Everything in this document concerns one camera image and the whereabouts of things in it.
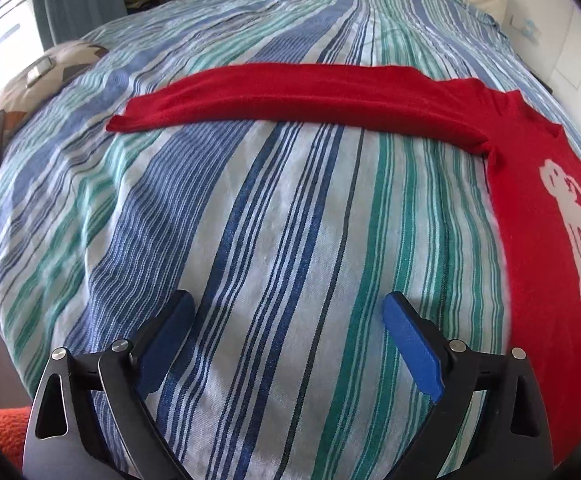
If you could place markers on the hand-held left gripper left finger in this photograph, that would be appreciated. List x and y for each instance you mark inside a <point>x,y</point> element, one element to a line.
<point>166,334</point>

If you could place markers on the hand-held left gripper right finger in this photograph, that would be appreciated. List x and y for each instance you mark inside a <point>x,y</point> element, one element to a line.
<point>414,341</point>

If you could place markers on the red sweater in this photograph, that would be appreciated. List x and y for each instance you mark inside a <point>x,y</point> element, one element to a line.
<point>320,94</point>

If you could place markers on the striped bedspread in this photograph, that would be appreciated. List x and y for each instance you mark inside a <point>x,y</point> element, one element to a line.
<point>270,210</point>

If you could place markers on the orange fuzzy cloth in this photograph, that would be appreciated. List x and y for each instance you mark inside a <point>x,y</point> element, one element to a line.
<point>3,440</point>

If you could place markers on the small white device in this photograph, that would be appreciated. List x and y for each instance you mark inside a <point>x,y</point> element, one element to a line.
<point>40,71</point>

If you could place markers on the patterned pillow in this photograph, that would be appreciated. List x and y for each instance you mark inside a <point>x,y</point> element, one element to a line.
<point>73,56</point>

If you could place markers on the blue curtain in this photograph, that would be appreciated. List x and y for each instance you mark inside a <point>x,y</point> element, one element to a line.
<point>73,5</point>

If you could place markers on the white wardrobe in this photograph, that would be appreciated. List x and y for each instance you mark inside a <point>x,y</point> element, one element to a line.
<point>570,35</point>

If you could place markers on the wall socket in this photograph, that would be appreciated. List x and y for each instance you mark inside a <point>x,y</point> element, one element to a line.
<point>526,27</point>

